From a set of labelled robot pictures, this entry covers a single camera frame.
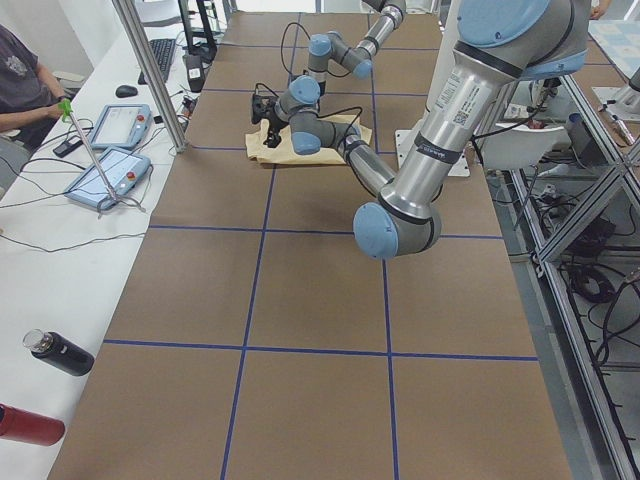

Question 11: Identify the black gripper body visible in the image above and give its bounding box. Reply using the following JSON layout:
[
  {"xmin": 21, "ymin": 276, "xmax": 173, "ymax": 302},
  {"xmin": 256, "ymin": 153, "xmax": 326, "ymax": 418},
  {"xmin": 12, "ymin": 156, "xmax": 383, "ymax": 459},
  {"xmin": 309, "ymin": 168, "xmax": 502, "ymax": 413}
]
[{"xmin": 268, "ymin": 112, "xmax": 286, "ymax": 138}]

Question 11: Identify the cream long-sleeve printed shirt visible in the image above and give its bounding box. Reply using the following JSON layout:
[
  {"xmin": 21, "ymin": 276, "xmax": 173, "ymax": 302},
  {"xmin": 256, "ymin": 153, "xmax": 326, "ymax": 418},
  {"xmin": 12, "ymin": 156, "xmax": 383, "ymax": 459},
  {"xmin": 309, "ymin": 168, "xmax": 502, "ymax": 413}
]
[{"xmin": 244, "ymin": 113, "xmax": 375, "ymax": 170}]

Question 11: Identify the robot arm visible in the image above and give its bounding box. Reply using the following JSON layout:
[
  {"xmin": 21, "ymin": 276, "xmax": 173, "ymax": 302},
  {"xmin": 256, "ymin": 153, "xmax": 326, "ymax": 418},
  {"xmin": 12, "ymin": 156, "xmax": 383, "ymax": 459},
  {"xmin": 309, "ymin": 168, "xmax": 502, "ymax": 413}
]
[
  {"xmin": 252, "ymin": 1, "xmax": 591, "ymax": 260},
  {"xmin": 305, "ymin": 0, "xmax": 407, "ymax": 96}
]

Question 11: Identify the black box with label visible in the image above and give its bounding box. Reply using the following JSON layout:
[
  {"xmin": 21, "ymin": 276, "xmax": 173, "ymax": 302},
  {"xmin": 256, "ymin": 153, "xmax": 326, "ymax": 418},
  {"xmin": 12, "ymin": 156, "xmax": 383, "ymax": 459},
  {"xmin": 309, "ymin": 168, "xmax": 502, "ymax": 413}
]
[{"xmin": 183, "ymin": 54, "xmax": 206, "ymax": 93}]

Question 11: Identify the black keyboard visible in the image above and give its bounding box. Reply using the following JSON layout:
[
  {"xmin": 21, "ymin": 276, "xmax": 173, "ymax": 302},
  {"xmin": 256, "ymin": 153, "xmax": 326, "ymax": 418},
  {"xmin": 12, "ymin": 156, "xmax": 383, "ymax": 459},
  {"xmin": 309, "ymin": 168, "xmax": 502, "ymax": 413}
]
[{"xmin": 149, "ymin": 38, "xmax": 176, "ymax": 82}]

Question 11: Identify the lower teach pendant tablet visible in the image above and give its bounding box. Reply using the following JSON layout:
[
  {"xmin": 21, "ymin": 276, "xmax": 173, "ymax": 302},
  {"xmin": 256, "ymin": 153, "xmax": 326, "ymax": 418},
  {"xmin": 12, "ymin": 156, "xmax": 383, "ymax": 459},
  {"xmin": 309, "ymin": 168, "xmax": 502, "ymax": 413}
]
[{"xmin": 64, "ymin": 147, "xmax": 151, "ymax": 213}]

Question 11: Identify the teach pendant tablet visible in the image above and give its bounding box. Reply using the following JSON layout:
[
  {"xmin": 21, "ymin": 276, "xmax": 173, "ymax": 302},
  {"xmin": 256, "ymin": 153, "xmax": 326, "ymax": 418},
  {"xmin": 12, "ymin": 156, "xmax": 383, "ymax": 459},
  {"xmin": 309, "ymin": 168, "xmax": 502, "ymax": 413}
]
[
  {"xmin": 89, "ymin": 104, "xmax": 153, "ymax": 150},
  {"xmin": 64, "ymin": 147, "xmax": 151, "ymax": 213}
]

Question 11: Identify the upper teach pendant tablet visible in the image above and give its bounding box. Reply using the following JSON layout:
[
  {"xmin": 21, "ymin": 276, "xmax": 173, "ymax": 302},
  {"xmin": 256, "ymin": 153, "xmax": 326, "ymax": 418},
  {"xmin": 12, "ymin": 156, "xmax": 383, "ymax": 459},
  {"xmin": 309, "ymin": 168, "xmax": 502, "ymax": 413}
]
[{"xmin": 89, "ymin": 104, "xmax": 153, "ymax": 150}]

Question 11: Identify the black computer mouse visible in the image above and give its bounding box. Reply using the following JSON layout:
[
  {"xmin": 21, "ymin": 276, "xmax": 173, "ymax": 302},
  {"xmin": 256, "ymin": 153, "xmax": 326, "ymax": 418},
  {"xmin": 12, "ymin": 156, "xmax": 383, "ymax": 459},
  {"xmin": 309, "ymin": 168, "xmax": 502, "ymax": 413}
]
[{"xmin": 115, "ymin": 85, "xmax": 138, "ymax": 98}]

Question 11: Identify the metal rod with green tip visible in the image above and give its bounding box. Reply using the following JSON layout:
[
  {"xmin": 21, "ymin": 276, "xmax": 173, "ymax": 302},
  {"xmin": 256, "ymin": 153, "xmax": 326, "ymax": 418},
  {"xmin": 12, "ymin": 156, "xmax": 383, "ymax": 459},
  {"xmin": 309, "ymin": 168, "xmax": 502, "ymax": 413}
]
[{"xmin": 58, "ymin": 97, "xmax": 146, "ymax": 213}]

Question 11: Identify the black phone on desk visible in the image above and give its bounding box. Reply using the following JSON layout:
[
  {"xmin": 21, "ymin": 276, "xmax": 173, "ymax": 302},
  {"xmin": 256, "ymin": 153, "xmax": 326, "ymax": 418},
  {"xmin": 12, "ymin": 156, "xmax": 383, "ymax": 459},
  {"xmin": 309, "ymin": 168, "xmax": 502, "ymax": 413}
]
[{"xmin": 53, "ymin": 137, "xmax": 83, "ymax": 158}]

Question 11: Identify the seated person in grey shirt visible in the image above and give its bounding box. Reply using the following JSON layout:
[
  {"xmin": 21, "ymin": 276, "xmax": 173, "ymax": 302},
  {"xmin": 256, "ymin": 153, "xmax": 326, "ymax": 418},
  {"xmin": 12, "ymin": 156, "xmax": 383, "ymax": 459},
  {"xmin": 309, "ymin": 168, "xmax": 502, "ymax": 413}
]
[{"xmin": 1, "ymin": 26, "xmax": 71, "ymax": 150}]

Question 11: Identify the black water bottle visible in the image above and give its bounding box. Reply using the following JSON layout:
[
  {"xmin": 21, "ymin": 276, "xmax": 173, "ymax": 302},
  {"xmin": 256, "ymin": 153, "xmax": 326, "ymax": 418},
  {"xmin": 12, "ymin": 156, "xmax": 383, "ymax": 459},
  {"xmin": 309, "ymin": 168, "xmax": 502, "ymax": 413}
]
[{"xmin": 23, "ymin": 329, "xmax": 94, "ymax": 376}]

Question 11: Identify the red water bottle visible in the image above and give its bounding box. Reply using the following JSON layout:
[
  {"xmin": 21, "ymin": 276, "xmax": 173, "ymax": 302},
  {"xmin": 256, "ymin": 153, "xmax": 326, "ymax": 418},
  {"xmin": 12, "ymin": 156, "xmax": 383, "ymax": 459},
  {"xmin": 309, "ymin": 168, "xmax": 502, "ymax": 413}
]
[{"xmin": 1, "ymin": 404, "xmax": 66, "ymax": 446}]

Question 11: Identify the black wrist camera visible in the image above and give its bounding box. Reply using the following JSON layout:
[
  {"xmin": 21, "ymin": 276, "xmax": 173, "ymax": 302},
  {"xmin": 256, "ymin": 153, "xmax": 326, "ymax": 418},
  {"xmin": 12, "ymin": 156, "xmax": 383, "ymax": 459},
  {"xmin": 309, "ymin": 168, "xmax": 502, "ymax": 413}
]
[{"xmin": 251, "ymin": 93, "xmax": 277, "ymax": 125}]

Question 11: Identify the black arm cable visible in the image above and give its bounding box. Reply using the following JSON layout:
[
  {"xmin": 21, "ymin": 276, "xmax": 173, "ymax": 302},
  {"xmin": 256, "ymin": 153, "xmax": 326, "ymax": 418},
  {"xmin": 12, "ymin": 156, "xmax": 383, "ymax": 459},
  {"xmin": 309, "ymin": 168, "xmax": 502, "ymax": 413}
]
[
  {"xmin": 279, "ymin": 20, "xmax": 314, "ymax": 81},
  {"xmin": 253, "ymin": 83, "xmax": 365, "ymax": 156}
]

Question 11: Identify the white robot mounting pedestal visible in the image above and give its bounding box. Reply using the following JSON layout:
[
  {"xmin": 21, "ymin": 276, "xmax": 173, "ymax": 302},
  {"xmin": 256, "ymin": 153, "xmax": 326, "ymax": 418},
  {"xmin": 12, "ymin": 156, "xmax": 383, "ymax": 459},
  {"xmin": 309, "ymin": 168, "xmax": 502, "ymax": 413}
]
[{"xmin": 396, "ymin": 0, "xmax": 461, "ymax": 167}]

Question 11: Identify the aluminium frame post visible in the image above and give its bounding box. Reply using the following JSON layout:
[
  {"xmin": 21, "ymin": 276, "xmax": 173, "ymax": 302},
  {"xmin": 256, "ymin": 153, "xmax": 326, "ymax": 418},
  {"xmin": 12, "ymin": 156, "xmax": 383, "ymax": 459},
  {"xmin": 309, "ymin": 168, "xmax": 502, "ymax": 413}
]
[{"xmin": 112, "ymin": 0, "xmax": 187, "ymax": 153}]

